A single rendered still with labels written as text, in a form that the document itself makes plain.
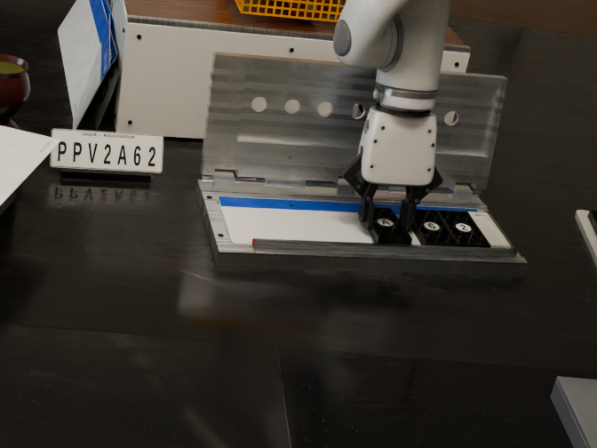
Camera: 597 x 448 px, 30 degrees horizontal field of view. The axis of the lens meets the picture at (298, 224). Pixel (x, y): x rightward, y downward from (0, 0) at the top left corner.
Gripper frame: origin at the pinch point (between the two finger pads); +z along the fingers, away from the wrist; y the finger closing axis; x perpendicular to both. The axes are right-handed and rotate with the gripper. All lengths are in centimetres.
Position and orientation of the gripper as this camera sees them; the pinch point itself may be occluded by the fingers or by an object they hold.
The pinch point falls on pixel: (386, 215)
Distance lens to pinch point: 156.2
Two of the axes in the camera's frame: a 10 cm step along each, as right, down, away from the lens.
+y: 9.6, 0.4, 2.7
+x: -2.4, -3.1, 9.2
